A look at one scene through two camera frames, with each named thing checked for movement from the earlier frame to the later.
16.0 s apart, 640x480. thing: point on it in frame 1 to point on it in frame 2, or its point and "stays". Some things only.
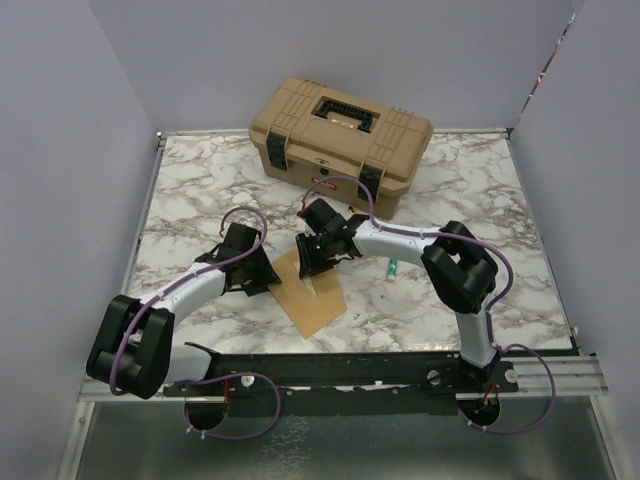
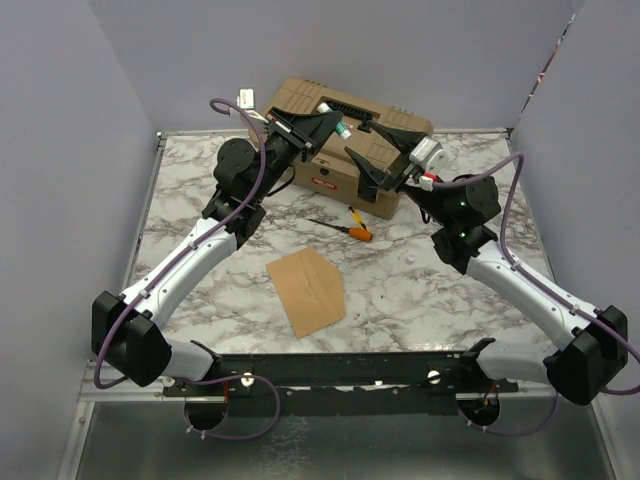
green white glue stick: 392,271 to 340,127
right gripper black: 308,266 to 401,169
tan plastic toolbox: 304,131 stays
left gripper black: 267,275 to 304,132
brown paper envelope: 306,308 stays
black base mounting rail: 346,383 stays
